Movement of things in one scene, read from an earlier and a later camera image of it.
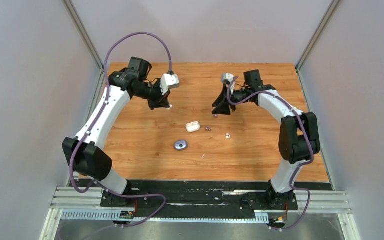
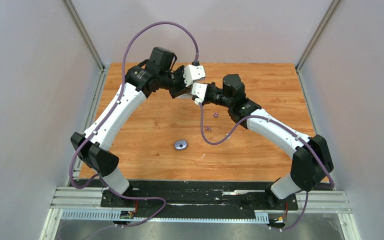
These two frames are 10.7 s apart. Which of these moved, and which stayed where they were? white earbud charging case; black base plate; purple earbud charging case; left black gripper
Moved: white earbud charging case; left black gripper
Stayed: purple earbud charging case; black base plate
